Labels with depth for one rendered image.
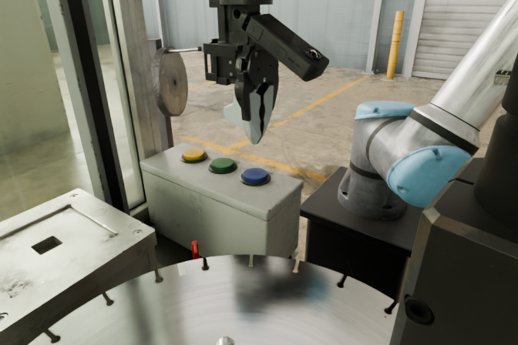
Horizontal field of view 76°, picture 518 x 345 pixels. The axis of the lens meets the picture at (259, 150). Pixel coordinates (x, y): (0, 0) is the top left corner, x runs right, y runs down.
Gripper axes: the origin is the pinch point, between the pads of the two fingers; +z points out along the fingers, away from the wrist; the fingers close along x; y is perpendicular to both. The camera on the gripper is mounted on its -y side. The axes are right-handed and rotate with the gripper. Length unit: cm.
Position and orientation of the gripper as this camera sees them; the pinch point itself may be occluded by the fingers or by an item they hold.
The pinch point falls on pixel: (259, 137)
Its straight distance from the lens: 51.0
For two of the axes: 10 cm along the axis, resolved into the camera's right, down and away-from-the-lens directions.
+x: -5.7, 3.5, -7.5
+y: -8.2, -2.4, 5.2
